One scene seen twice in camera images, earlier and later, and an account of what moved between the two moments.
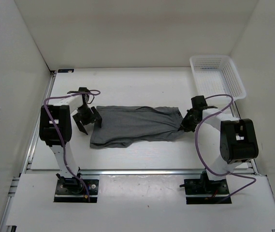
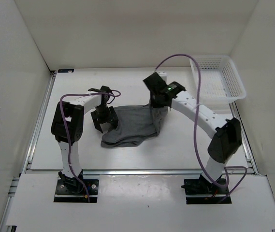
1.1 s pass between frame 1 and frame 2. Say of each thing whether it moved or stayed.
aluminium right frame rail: stayed
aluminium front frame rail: stayed
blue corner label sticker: stayed
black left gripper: moved
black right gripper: moved
